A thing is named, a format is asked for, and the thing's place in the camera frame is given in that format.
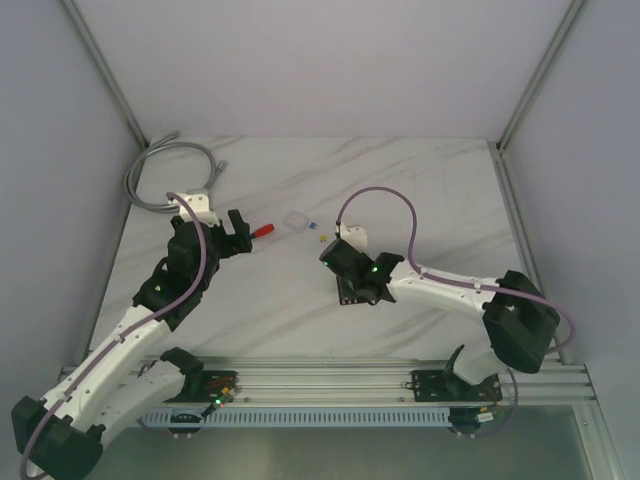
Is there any left aluminium frame post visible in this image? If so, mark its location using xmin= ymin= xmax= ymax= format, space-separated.
xmin=58 ymin=0 xmax=149 ymax=148

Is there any aluminium frame post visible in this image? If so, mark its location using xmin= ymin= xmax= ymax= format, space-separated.
xmin=496 ymin=0 xmax=590 ymax=154
xmin=58 ymin=0 xmax=149 ymax=148

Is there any clear plastic fuse box cover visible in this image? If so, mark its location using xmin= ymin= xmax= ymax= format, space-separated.
xmin=282 ymin=211 xmax=310 ymax=232

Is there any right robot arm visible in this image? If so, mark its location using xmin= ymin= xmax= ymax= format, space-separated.
xmin=319 ymin=239 xmax=560 ymax=400

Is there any grey coiled cable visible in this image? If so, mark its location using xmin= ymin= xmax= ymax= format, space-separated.
xmin=124 ymin=130 xmax=229 ymax=213

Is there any aluminium front rail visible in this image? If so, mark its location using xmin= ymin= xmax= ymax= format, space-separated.
xmin=59 ymin=355 xmax=596 ymax=407

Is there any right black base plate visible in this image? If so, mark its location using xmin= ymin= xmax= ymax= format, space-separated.
xmin=404 ymin=370 xmax=503 ymax=403

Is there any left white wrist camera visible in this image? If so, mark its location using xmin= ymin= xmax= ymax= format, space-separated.
xmin=171 ymin=191 xmax=220 ymax=227

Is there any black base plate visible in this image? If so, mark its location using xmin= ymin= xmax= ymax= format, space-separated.
xmin=404 ymin=370 xmax=503 ymax=403
xmin=166 ymin=370 xmax=237 ymax=403

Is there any grey slotted cable duct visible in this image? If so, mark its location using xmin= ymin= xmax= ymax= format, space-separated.
xmin=142 ymin=405 xmax=451 ymax=428

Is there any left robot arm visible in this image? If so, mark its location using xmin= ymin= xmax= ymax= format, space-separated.
xmin=11 ymin=210 xmax=252 ymax=479

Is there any red handled screwdriver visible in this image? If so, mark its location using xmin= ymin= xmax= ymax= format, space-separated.
xmin=251 ymin=224 xmax=275 ymax=239

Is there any right aluminium frame post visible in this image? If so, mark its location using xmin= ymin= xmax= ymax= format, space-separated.
xmin=496 ymin=0 xmax=590 ymax=154

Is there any black fuse box base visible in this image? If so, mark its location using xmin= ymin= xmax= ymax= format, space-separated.
xmin=336 ymin=278 xmax=367 ymax=306

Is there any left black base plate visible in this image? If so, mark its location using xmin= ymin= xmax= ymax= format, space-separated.
xmin=166 ymin=370 xmax=237 ymax=403

